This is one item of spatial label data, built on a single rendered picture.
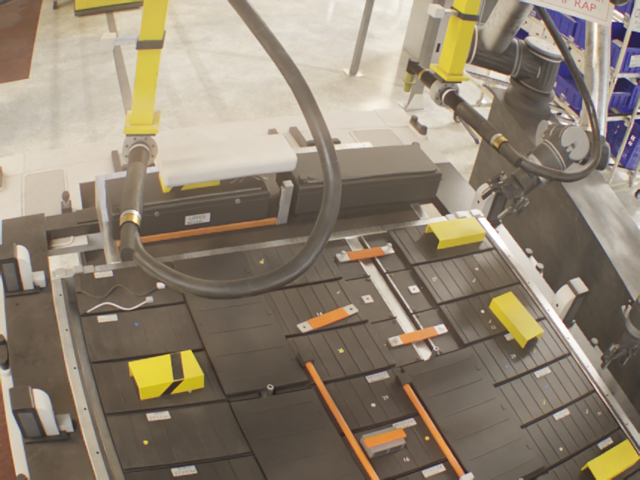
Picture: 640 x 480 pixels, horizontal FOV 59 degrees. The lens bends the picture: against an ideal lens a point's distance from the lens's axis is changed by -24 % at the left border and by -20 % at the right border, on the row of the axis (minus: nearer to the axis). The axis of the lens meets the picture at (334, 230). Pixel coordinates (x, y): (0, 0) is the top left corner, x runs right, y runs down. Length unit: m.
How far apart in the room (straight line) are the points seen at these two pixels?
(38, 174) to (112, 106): 2.12
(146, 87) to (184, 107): 2.96
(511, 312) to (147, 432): 0.94
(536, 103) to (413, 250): 1.39
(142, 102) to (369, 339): 0.72
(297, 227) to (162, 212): 0.38
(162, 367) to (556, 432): 0.89
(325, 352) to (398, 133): 1.29
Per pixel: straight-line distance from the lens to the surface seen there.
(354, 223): 1.85
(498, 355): 1.61
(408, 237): 1.83
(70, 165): 2.27
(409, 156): 1.97
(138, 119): 1.34
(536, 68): 2.92
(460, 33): 1.72
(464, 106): 1.74
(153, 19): 1.24
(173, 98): 4.37
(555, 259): 2.69
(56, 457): 1.43
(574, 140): 1.92
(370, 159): 1.91
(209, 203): 1.67
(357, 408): 1.40
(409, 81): 1.95
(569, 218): 2.60
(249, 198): 1.70
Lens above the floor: 2.11
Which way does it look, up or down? 38 degrees down
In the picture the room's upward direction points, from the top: 13 degrees clockwise
